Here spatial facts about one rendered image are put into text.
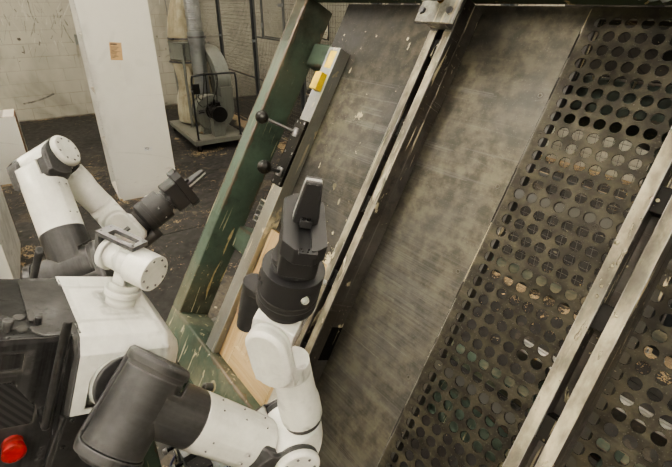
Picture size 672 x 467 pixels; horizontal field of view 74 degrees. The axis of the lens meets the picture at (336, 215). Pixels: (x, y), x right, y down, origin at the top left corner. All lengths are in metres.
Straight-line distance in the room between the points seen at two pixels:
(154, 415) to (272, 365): 0.17
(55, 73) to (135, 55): 4.48
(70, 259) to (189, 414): 0.48
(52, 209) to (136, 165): 3.83
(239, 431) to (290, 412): 0.08
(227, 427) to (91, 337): 0.25
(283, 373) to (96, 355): 0.30
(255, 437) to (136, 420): 0.20
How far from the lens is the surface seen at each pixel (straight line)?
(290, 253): 0.53
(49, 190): 1.14
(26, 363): 0.83
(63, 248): 1.09
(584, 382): 0.77
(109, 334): 0.82
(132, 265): 0.84
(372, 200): 0.99
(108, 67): 4.72
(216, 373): 1.39
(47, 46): 9.09
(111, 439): 0.73
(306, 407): 0.79
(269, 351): 0.66
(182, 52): 6.81
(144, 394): 0.72
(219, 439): 0.78
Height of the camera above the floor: 1.84
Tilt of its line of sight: 26 degrees down
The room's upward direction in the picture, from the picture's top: straight up
